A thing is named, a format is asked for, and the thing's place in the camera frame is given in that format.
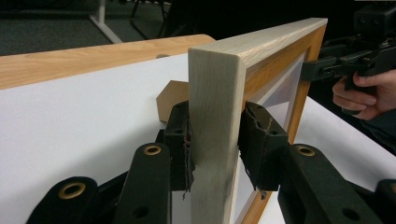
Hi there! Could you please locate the white metal desk frame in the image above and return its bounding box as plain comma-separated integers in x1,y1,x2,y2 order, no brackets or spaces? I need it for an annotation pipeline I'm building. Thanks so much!
89,0,123,45

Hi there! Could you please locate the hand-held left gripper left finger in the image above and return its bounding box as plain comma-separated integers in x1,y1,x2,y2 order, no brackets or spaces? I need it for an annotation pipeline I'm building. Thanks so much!
163,101,195,191

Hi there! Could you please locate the light wooden picture frame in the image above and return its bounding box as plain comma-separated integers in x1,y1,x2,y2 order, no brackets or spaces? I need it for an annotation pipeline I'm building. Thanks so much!
155,17,329,224

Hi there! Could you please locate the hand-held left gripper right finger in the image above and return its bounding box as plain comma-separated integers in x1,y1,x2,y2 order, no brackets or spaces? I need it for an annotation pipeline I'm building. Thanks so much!
237,102,289,191

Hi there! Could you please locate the black metal stand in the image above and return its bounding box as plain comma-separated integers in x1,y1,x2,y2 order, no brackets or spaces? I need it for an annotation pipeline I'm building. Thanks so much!
130,0,200,40

